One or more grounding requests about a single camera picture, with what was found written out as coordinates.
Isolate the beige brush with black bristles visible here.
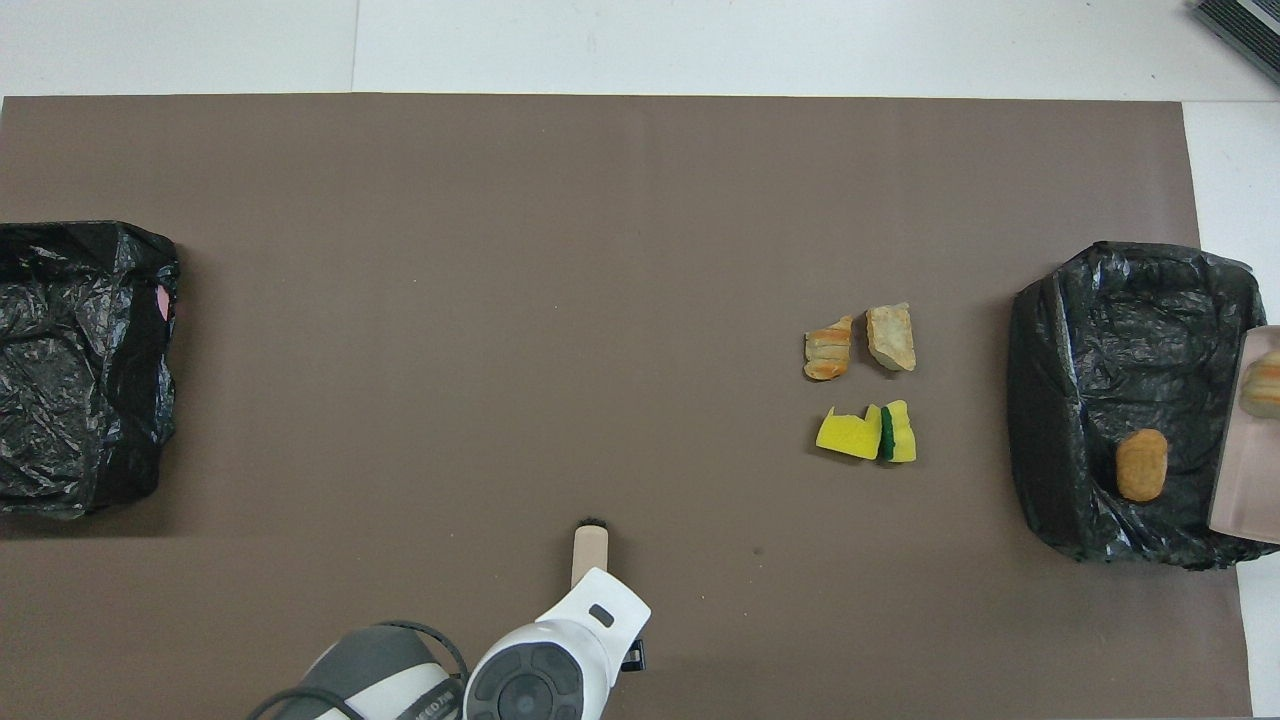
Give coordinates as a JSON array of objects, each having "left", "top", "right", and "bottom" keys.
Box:
[{"left": 571, "top": 517, "right": 610, "bottom": 591}]

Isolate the yellow notched sponge piece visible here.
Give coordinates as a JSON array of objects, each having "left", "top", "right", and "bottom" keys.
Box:
[{"left": 815, "top": 404, "right": 883, "bottom": 461}]

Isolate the yellow sponge with green layer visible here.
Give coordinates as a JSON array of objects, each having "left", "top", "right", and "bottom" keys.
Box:
[{"left": 879, "top": 400, "right": 917, "bottom": 464}]

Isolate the orange striped sponge chunk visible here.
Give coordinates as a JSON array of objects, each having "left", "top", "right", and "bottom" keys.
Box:
[{"left": 803, "top": 315, "right": 855, "bottom": 382}]

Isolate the beige wedge sponge chunk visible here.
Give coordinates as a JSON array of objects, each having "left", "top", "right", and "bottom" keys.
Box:
[{"left": 865, "top": 303, "right": 917, "bottom": 373}]

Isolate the brown oval sponge chunk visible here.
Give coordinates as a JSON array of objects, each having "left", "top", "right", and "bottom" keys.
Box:
[{"left": 1115, "top": 429, "right": 1169, "bottom": 503}]

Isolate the beige plastic dustpan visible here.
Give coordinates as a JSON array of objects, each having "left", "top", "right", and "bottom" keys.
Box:
[{"left": 1208, "top": 325, "right": 1280, "bottom": 546}]

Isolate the pale rounded sponge chunk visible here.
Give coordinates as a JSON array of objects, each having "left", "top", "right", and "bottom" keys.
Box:
[{"left": 1240, "top": 350, "right": 1280, "bottom": 419}]

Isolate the black bag lined bin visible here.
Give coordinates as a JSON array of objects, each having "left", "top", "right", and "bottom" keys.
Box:
[{"left": 1007, "top": 241, "right": 1280, "bottom": 571}]

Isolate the black bag bin pink mark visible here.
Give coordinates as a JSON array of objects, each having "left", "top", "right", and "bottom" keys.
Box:
[{"left": 0, "top": 221, "right": 181, "bottom": 519}]

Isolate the brown table mat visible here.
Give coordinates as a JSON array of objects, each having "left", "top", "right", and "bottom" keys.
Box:
[{"left": 0, "top": 94, "right": 1253, "bottom": 720}]

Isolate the grey ribbed device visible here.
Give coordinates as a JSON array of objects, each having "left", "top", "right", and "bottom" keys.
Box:
[{"left": 1193, "top": 0, "right": 1280, "bottom": 86}]

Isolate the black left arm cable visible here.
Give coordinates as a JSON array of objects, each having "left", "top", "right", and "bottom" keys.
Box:
[{"left": 248, "top": 620, "right": 469, "bottom": 720}]

